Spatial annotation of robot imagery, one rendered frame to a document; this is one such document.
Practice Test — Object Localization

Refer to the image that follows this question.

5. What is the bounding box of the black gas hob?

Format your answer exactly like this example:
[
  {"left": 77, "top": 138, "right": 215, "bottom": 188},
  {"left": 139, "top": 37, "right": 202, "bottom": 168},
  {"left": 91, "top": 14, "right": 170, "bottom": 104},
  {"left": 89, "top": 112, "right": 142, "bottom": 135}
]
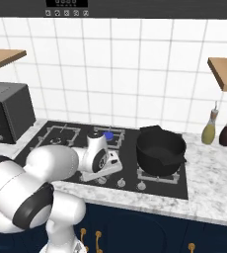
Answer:
[{"left": 13, "top": 120, "right": 189, "bottom": 201}]

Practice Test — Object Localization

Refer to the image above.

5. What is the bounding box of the black cooking pot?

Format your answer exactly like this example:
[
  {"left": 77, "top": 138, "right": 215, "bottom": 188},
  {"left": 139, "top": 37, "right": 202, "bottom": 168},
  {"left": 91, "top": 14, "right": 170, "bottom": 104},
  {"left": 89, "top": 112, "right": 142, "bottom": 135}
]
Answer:
[{"left": 135, "top": 125, "right": 189, "bottom": 178}]

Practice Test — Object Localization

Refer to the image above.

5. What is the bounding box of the navy cabinet door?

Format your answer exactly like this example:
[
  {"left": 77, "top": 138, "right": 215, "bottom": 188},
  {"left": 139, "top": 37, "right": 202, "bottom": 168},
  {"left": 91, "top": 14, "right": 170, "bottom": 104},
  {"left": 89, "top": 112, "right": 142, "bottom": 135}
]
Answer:
[
  {"left": 75, "top": 202, "right": 92, "bottom": 253},
  {"left": 89, "top": 204, "right": 187, "bottom": 253},
  {"left": 184, "top": 218, "right": 227, "bottom": 253}
]

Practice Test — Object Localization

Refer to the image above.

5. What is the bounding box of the yellow oil bottle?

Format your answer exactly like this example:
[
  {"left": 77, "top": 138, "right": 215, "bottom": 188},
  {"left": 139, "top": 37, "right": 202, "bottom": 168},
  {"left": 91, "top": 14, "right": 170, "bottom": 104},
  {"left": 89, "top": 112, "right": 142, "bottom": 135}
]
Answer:
[{"left": 200, "top": 108, "right": 220, "bottom": 146}]

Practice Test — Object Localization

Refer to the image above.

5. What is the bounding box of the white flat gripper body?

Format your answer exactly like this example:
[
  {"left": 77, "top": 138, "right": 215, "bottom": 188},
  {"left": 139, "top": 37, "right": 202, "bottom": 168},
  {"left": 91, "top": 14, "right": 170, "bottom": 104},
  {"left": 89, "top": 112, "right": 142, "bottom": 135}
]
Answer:
[{"left": 80, "top": 159, "right": 124, "bottom": 183}]

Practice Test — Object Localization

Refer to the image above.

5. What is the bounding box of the dark range hood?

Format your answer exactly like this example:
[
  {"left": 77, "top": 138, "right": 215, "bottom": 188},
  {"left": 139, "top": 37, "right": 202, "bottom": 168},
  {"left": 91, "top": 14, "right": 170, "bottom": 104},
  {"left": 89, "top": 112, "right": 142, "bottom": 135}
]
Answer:
[{"left": 0, "top": 0, "right": 227, "bottom": 21}]

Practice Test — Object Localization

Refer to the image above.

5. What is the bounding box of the black toaster oven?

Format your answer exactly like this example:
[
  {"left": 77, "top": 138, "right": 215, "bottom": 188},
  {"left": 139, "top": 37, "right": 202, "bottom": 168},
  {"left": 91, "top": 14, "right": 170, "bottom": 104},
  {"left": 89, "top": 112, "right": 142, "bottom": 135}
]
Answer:
[{"left": 0, "top": 80, "right": 38, "bottom": 145}]

